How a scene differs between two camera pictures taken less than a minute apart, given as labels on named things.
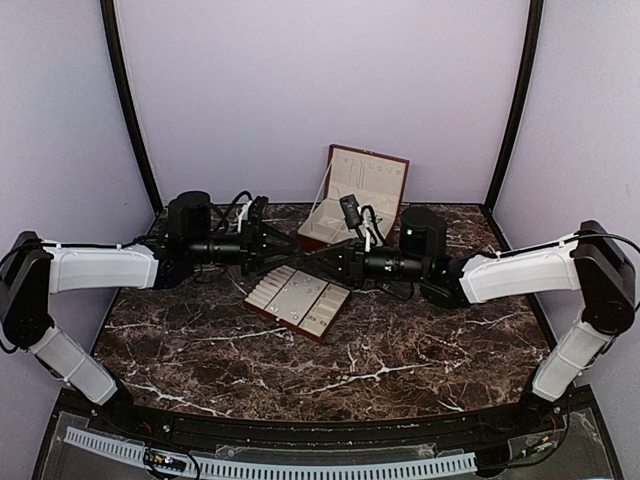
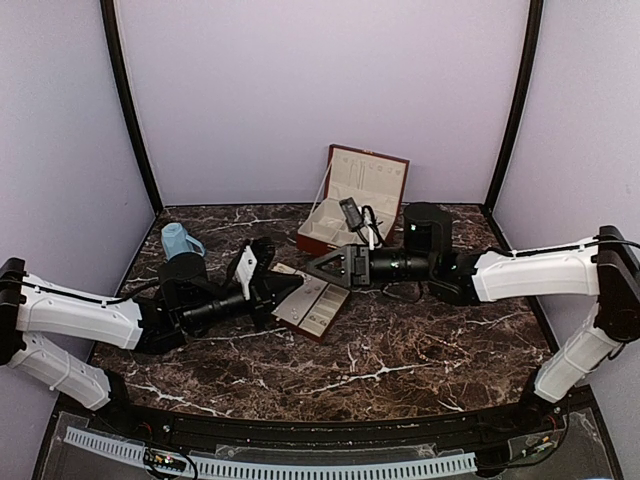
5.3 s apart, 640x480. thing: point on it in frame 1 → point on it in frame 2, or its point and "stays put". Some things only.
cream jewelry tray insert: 304,304 stays put
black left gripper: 254,259 → 267,284
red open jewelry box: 376,178 stays put
